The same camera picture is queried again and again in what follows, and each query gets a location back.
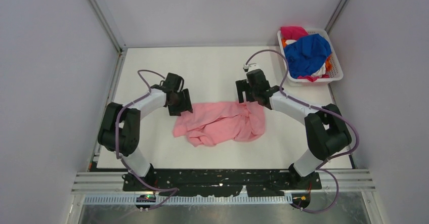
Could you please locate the pink t shirt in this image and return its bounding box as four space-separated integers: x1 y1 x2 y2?
173 102 266 147

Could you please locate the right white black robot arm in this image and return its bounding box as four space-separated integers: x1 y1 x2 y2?
235 69 352 189

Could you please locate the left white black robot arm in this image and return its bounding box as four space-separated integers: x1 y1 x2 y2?
97 73 193 191

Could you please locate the blue t shirt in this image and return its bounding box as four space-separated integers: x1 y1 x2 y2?
283 33 332 79

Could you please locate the white plastic laundry basket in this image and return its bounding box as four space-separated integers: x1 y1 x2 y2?
277 28 344 86

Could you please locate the magenta t shirt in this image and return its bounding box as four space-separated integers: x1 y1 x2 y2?
280 26 309 40

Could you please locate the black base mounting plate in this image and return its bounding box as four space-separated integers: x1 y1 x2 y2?
122 168 322 197

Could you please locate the white slotted cable duct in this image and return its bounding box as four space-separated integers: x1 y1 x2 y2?
83 194 292 205

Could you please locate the aluminium frame rail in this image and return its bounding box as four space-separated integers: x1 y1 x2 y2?
72 169 376 196

